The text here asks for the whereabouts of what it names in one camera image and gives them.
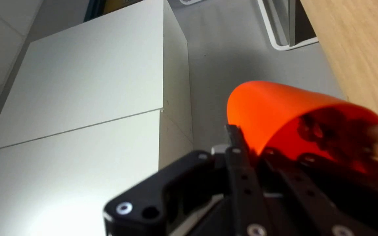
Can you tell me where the white metal shelf rack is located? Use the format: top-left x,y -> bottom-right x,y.
256,0 -> 321,53

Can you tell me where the white wall cabinet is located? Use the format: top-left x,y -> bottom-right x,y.
0,0 -> 195,236

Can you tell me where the orange plastic cup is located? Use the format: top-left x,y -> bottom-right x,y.
226,79 -> 378,177

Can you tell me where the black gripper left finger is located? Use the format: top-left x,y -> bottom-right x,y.
224,123 -> 274,236

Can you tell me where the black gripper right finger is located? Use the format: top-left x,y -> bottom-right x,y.
262,147 -> 378,236

